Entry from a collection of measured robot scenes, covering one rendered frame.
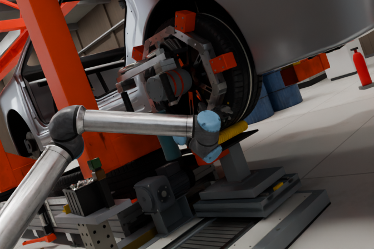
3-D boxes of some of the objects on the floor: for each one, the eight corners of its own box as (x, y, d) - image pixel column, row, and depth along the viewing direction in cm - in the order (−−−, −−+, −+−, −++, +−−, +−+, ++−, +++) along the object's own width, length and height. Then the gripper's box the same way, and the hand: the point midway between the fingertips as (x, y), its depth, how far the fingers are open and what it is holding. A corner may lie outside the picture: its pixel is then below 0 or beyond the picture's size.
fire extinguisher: (380, 83, 516) (367, 43, 514) (373, 87, 500) (358, 46, 498) (363, 87, 535) (349, 49, 533) (355, 91, 519) (341, 52, 517)
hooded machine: (340, 75, 830) (320, 18, 825) (369, 66, 785) (348, 6, 780) (328, 82, 781) (306, 21, 777) (358, 73, 736) (335, 9, 732)
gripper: (209, 137, 167) (237, 123, 182) (214, 121, 163) (242, 107, 177) (196, 127, 172) (224, 113, 186) (200, 110, 167) (229, 98, 181)
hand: (227, 108), depth 182 cm, fingers closed, pressing on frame
